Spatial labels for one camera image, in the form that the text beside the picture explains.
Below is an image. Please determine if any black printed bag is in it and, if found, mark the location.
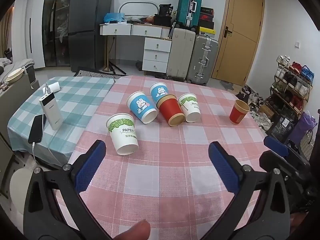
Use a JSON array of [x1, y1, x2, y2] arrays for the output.
[[269, 114, 296, 137]]

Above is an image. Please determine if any shoe rack with shoes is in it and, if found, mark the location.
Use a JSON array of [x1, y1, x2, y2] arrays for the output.
[[268, 54, 315, 117]]

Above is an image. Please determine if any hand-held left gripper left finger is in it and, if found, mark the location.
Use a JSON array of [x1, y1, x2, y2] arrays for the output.
[[24, 140, 113, 240]]

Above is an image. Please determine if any beige bowl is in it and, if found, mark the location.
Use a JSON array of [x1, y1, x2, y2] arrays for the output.
[[5, 68, 24, 84]]

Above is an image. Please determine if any white power bank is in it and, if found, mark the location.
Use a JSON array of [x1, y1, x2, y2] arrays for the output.
[[39, 95, 63, 131]]

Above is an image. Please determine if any red paper cup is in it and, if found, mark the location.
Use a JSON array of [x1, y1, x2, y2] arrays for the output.
[[229, 99, 251, 125], [156, 94, 185, 127]]

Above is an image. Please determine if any black tripod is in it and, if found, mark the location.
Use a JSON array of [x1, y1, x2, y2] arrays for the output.
[[102, 35, 127, 75]]

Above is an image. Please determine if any white charging cable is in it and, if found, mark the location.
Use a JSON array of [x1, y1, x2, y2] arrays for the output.
[[32, 142, 64, 167]]

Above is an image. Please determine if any arched table mirror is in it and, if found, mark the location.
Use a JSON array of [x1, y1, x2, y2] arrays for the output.
[[118, 2, 159, 21]]

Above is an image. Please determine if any glass door cabinet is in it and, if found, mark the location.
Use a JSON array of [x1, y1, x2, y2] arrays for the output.
[[41, 0, 75, 68]]

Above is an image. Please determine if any blue plastic bag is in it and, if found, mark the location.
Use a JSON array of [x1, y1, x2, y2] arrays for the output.
[[103, 12, 125, 24]]

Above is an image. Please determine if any white paper cup green print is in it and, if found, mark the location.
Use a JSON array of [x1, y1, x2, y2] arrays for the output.
[[178, 93, 201, 123], [106, 113, 139, 155]]

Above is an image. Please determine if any wooden door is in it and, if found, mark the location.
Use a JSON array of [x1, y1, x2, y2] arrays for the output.
[[211, 0, 265, 87]]

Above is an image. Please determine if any black smartphone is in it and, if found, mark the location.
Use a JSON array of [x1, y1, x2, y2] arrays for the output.
[[28, 114, 47, 144]]

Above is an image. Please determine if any pile of shoes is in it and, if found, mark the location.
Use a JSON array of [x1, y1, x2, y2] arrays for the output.
[[234, 83, 273, 131]]

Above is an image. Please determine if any teal suitcase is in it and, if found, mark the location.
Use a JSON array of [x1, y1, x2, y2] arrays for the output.
[[175, 0, 204, 29]]

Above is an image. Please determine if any purple bag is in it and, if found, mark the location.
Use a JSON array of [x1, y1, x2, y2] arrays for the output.
[[287, 112, 318, 146]]

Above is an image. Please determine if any black white patterned rug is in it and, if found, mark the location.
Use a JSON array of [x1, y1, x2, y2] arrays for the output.
[[73, 67, 128, 81]]

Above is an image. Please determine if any white charger plug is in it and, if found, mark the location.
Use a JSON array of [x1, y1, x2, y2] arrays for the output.
[[45, 81, 61, 94]]

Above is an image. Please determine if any beige suitcase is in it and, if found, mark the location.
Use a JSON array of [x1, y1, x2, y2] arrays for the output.
[[166, 27, 197, 81]]

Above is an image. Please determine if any green checked tablecloth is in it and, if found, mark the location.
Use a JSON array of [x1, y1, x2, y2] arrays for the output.
[[7, 76, 116, 167]]

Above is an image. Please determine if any black refrigerator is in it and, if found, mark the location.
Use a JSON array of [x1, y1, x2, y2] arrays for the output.
[[68, 0, 113, 72]]

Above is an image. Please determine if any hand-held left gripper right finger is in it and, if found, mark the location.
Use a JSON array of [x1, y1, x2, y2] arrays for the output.
[[200, 141, 292, 240]]

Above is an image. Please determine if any silver suitcase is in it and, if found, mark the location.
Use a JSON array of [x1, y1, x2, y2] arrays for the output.
[[187, 35, 219, 86]]

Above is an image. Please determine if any black yellow shoe box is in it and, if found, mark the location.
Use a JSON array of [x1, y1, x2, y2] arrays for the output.
[[197, 26, 216, 37]]

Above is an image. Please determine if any blue rabbit paper cup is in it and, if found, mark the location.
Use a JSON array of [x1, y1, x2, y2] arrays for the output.
[[126, 91, 158, 124], [149, 82, 168, 103]]

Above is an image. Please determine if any person's left hand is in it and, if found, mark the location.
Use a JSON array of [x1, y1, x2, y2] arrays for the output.
[[110, 219, 151, 240]]

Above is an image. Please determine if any white desk with drawers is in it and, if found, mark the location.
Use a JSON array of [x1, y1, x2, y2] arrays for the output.
[[99, 21, 173, 76]]

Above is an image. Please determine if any woven basket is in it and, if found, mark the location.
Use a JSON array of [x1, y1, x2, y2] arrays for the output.
[[298, 129, 316, 161]]

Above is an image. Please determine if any pink checked tablecloth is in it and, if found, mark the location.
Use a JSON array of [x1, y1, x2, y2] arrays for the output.
[[54, 75, 270, 240]]

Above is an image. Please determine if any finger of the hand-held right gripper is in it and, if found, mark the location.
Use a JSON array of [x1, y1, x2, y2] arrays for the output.
[[264, 135, 312, 173], [259, 151, 300, 180]]

